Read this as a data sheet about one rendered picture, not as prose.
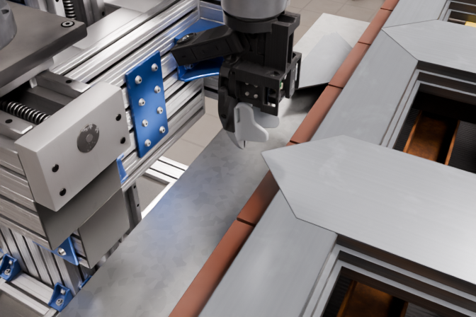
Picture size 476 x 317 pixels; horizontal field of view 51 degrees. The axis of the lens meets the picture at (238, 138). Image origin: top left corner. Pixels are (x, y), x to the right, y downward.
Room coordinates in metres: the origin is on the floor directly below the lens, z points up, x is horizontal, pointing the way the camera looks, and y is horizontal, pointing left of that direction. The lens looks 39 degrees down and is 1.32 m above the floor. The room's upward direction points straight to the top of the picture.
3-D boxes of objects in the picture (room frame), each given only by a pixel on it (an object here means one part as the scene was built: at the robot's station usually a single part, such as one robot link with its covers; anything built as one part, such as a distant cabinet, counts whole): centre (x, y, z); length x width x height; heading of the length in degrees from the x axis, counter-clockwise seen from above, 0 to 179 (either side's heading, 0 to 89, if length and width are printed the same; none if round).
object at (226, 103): (0.53, 0.01, 0.95); 0.05 x 0.02 x 0.09; 153
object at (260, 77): (0.54, -0.03, 1.01); 0.09 x 0.08 x 0.12; 63
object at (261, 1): (0.54, -0.02, 1.09); 0.08 x 0.08 x 0.05
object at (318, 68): (1.05, -0.23, 0.70); 0.39 x 0.12 x 0.04; 153
